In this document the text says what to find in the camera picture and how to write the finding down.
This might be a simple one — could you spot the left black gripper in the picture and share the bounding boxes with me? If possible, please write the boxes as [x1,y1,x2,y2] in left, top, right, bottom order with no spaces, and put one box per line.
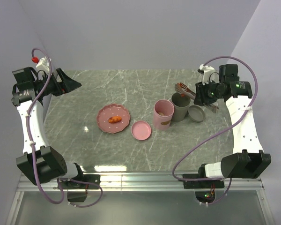
[34,68,81,97]

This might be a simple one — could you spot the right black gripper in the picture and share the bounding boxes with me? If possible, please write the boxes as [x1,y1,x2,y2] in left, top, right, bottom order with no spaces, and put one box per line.
[193,78,223,106]

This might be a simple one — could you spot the metal kitchen tongs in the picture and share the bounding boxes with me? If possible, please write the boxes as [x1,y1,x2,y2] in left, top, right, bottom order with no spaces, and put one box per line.
[174,83,219,113]

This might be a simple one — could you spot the orange carrot piece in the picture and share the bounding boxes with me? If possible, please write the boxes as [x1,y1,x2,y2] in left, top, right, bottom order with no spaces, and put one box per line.
[108,116,122,124]

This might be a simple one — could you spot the pink round lid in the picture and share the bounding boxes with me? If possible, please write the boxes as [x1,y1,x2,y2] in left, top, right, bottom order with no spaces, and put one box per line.
[131,120,152,141]

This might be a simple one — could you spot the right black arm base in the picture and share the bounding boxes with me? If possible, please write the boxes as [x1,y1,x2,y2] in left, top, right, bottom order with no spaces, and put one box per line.
[179,173,225,204]

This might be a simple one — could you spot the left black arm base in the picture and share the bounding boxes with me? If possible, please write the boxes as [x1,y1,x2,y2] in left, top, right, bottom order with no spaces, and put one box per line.
[61,174,101,203]

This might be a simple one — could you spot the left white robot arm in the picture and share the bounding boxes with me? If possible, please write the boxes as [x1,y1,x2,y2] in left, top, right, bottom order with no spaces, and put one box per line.
[11,67,85,188]

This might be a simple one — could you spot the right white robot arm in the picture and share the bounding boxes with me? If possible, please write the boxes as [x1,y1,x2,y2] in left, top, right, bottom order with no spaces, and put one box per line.
[194,64,271,188]

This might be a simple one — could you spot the grey cylindrical lunch container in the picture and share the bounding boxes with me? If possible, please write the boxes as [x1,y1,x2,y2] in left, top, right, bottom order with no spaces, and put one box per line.
[171,93,191,122]

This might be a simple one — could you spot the pink cylindrical lunch container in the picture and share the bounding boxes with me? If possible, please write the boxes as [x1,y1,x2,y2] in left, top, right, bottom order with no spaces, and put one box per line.
[153,99,174,131]

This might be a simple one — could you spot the grey round lid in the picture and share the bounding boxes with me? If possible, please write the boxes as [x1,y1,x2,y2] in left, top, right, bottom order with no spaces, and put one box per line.
[188,105,205,123]

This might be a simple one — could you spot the pink scalloped dotted plate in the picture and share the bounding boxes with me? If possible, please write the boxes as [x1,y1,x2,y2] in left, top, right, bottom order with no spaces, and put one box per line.
[96,104,131,134]

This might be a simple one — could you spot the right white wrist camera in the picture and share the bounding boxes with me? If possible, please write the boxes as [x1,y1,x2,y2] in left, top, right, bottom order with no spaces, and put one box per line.
[198,64,215,85]

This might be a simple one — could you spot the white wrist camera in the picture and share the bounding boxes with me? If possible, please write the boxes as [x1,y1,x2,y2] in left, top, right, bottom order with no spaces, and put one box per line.
[198,64,215,85]
[36,56,51,74]

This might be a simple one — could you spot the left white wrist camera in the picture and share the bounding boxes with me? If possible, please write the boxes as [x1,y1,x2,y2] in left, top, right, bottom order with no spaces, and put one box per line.
[36,56,51,74]

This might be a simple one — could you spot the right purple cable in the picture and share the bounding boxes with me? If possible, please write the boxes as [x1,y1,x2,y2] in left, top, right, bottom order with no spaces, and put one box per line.
[172,55,259,207]

